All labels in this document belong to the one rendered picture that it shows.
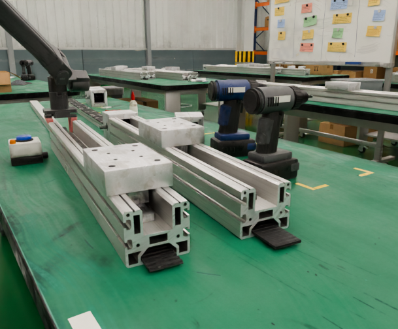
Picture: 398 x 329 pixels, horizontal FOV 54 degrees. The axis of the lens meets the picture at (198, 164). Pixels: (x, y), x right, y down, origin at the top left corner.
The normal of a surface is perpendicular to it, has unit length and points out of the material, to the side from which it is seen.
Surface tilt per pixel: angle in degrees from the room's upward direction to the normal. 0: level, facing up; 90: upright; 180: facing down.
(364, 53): 90
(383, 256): 0
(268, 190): 90
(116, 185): 90
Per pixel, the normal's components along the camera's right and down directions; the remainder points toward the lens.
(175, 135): 0.46, 0.25
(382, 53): -0.83, 0.15
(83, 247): 0.00, -0.96
